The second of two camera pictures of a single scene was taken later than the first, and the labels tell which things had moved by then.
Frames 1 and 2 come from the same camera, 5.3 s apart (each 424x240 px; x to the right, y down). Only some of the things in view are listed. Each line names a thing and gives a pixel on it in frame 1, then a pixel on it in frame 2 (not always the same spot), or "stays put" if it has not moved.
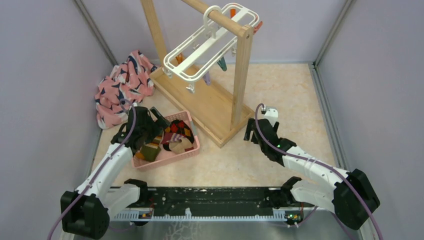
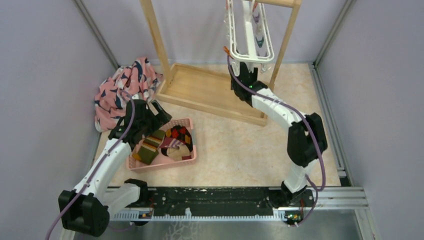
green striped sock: (149, 151) stays put
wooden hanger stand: (218, 112) → (207, 89)
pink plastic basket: (165, 157) → (135, 166)
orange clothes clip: (256, 28) → (227, 50)
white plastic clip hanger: (191, 58) → (249, 59)
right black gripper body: (249, 129) → (253, 74)
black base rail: (208, 203) stays put
